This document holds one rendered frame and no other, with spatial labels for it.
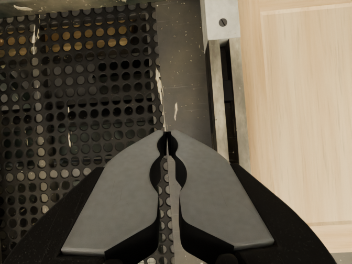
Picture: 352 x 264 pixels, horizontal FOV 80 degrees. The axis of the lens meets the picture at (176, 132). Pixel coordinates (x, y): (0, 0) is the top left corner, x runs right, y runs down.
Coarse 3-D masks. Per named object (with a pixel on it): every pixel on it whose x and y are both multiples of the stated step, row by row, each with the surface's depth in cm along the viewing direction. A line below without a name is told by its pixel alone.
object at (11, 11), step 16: (0, 0) 44; (16, 0) 44; (32, 0) 44; (48, 0) 44; (64, 0) 44; (80, 0) 45; (96, 0) 45; (112, 0) 46; (128, 0) 46; (144, 0) 46; (160, 0) 47; (0, 16) 48
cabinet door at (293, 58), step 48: (240, 0) 44; (288, 0) 44; (336, 0) 44; (288, 48) 44; (336, 48) 44; (288, 96) 44; (336, 96) 44; (288, 144) 44; (336, 144) 44; (288, 192) 44; (336, 192) 44; (336, 240) 43
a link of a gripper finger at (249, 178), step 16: (240, 176) 9; (256, 192) 8; (272, 192) 8; (256, 208) 7; (272, 208) 7; (288, 208) 7; (272, 224) 7; (288, 224) 7; (304, 224) 7; (288, 240) 6; (304, 240) 6; (320, 240) 6; (240, 256) 6; (256, 256) 6; (272, 256) 6; (288, 256) 6; (304, 256) 6; (320, 256) 6
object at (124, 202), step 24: (144, 144) 11; (120, 168) 9; (144, 168) 9; (96, 192) 8; (120, 192) 8; (144, 192) 8; (96, 216) 7; (120, 216) 7; (144, 216) 7; (72, 240) 6; (96, 240) 6; (120, 240) 6; (144, 240) 7
